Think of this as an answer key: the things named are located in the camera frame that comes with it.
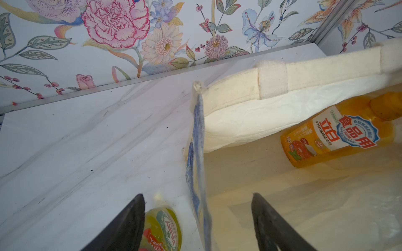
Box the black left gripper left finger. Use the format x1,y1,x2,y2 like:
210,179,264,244
83,193,146,251

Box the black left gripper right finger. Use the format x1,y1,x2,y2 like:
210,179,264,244
251,193,315,251

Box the cream canvas shopping bag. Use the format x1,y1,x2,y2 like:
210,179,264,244
186,39,402,251

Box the large orange dish soap bottle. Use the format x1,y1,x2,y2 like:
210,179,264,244
281,92,402,168

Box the green dish soap bottle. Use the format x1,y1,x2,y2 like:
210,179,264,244
139,207,182,251

